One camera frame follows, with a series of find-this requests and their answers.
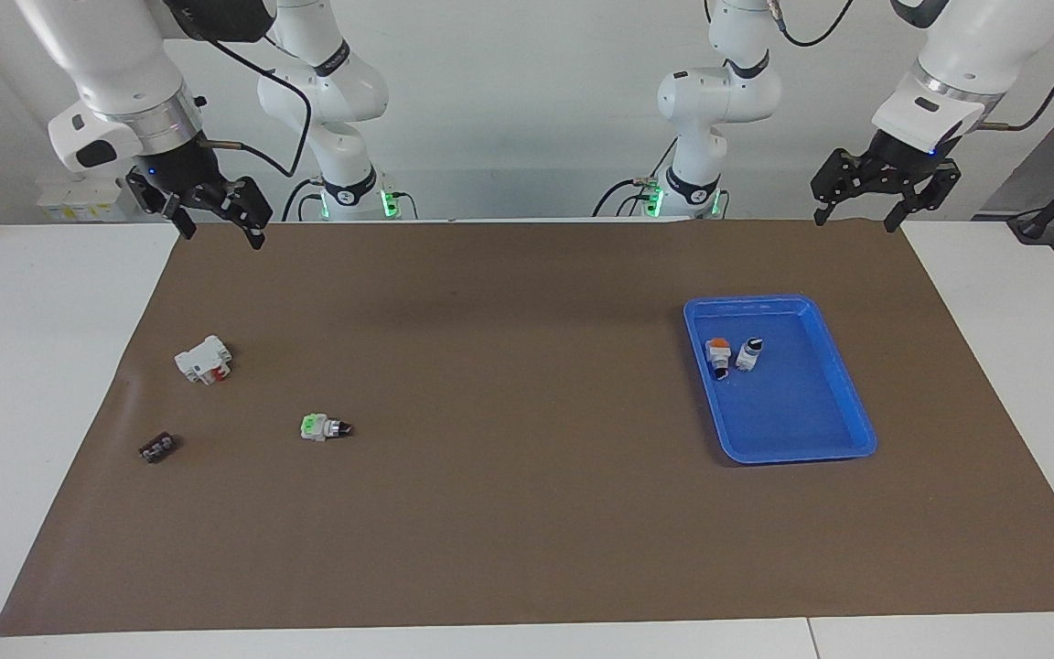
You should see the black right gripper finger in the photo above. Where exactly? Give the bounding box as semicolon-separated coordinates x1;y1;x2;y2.
216;177;274;250
127;167;197;241

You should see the white circuit breaker red lever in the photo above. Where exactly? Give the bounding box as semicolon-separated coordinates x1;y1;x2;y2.
174;335;233;386

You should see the brown table mat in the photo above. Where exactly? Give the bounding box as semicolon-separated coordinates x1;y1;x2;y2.
0;220;1054;637

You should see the blue plastic tray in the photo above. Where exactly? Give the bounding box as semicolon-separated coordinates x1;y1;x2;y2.
683;294;878;466

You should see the black cable on shoulder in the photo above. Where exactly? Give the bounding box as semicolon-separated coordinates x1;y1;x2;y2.
765;0;857;49

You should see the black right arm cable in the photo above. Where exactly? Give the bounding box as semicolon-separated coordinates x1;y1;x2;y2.
202;35;314;178

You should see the green-backed selector switch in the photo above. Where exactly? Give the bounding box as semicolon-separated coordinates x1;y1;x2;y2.
300;414;353;444

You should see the black right base cable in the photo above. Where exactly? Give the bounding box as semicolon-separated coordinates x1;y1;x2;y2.
282;177;322;222

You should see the white box with yellow labels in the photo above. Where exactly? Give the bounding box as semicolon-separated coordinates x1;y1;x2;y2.
36;177;139;223

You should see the black base cable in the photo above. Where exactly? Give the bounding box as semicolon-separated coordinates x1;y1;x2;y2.
593;137;679;218
282;177;322;222

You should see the black left base cable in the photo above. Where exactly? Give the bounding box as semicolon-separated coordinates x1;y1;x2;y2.
593;137;679;218

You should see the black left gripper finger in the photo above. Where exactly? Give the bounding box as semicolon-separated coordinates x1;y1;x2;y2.
884;163;961;233
811;151;876;227

